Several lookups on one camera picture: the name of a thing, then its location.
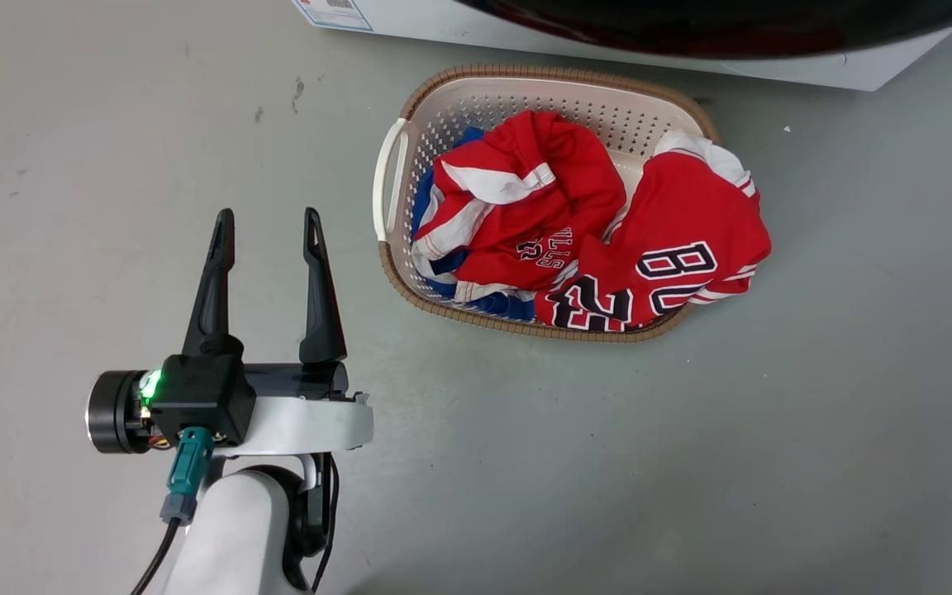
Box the thin black camera cable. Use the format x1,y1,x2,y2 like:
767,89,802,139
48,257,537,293
130,517,183,595

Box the red jersey with large numbers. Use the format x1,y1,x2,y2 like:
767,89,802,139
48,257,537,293
535,129,774,334

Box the dark round washing machine door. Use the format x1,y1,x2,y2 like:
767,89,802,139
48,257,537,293
453,0,952,60

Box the white sticker label blue border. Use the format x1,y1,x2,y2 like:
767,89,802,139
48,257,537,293
293,0,375,33

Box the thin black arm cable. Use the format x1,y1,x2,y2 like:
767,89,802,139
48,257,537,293
309,452,341,593

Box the beige plastic laundry basket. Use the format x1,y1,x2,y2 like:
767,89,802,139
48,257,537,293
372,64,721,344

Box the red jersey with white stripes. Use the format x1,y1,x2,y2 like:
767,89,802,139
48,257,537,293
411,110,628,304

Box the blue garment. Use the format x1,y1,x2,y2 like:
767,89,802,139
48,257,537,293
409,126,537,322

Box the teal cable connector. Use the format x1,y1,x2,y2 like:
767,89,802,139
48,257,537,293
159,426,216,527

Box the white washing machine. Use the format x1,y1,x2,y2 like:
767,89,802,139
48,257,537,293
292,0,952,93

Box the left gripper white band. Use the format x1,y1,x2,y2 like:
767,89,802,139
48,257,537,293
86,207,374,459

